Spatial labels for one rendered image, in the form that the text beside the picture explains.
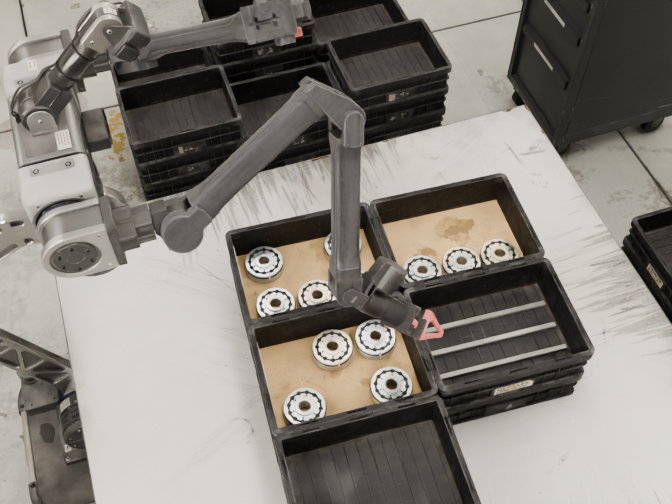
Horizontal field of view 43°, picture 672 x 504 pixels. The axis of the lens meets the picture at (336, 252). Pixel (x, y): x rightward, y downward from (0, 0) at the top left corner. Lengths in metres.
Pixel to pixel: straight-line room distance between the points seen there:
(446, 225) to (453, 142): 0.46
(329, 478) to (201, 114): 1.62
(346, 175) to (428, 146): 1.12
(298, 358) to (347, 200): 0.60
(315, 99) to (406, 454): 0.90
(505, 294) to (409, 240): 0.30
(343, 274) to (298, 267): 0.57
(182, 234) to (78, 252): 0.19
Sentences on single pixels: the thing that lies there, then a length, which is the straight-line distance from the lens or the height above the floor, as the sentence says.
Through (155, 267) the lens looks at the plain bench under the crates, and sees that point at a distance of 2.52.
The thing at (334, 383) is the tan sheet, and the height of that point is 0.83.
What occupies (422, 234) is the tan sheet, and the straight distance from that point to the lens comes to 2.38.
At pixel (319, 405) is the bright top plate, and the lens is 2.06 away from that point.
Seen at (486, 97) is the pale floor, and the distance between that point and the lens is 3.98.
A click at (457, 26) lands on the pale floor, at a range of 4.34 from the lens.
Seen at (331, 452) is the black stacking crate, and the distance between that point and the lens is 2.05.
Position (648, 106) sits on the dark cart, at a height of 0.23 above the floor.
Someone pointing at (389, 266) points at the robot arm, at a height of 1.25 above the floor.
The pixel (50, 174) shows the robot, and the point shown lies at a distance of 1.67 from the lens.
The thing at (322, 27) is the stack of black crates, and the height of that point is 0.38.
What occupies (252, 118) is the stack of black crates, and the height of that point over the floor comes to 0.38.
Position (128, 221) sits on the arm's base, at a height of 1.49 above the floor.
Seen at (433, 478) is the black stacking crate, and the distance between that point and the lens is 2.04.
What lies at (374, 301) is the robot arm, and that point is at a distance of 1.81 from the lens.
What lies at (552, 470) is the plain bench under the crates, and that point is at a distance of 2.23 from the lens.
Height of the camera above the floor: 2.73
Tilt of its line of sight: 54 degrees down
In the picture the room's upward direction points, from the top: straight up
